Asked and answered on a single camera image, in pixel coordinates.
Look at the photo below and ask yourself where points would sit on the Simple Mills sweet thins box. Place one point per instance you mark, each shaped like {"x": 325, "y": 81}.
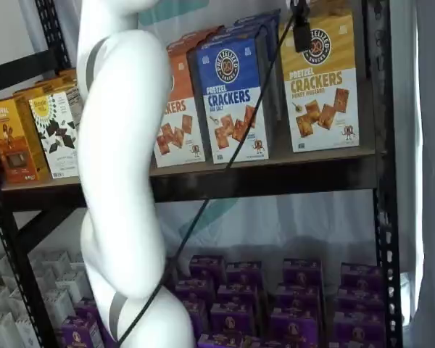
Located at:
{"x": 54, "y": 137}

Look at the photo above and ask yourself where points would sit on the blue sea salt cracker box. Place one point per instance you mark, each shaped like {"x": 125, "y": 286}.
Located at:
{"x": 261, "y": 21}
{"x": 235, "y": 108}

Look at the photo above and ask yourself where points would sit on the purple Annie's snack box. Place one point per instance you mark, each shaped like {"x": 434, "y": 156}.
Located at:
{"x": 197, "y": 290}
{"x": 293, "y": 328}
{"x": 360, "y": 277}
{"x": 79, "y": 333}
{"x": 221, "y": 342}
{"x": 359, "y": 328}
{"x": 237, "y": 295}
{"x": 206, "y": 270}
{"x": 232, "y": 319}
{"x": 88, "y": 311}
{"x": 201, "y": 319}
{"x": 302, "y": 273}
{"x": 359, "y": 301}
{"x": 298, "y": 301}
{"x": 244, "y": 275}

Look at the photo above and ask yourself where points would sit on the black metal shelf rack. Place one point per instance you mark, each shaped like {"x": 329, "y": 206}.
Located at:
{"x": 275, "y": 181}

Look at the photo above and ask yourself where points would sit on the pale side curtain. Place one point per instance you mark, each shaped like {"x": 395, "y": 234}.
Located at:
{"x": 427, "y": 181}

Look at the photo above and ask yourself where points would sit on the yellow honey mustard cracker box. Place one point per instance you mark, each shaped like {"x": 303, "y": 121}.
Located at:
{"x": 322, "y": 108}

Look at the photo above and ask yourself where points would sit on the yellow snack box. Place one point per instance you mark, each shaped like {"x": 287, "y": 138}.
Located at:
{"x": 63, "y": 77}

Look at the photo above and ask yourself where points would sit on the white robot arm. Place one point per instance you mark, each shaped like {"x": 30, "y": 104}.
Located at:
{"x": 119, "y": 145}

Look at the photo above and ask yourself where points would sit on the wooden shelf board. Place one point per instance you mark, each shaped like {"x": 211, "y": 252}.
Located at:
{"x": 280, "y": 157}

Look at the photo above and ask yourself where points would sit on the orange cheddar cracker box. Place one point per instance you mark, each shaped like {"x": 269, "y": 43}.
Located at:
{"x": 181, "y": 137}
{"x": 188, "y": 40}

